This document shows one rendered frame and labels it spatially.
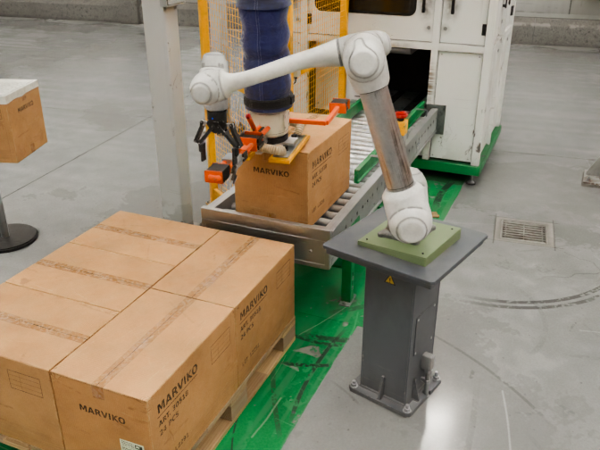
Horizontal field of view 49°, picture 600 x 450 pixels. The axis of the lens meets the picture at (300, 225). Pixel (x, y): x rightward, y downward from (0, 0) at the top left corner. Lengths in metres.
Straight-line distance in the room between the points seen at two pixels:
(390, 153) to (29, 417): 1.62
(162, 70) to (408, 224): 2.21
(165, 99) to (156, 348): 2.06
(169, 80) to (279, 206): 1.25
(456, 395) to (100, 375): 1.58
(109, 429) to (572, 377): 2.09
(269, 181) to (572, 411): 1.71
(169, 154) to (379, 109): 2.22
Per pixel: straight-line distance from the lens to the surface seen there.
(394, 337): 2.85
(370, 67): 2.19
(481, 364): 3.35
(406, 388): 2.96
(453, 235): 2.71
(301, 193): 3.17
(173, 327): 2.58
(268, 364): 3.21
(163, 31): 4.07
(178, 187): 4.33
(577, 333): 3.73
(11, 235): 4.75
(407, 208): 2.38
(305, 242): 3.18
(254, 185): 3.27
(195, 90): 2.31
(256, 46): 2.90
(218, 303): 2.69
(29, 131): 4.36
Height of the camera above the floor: 1.97
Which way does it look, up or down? 26 degrees down
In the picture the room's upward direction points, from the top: straight up
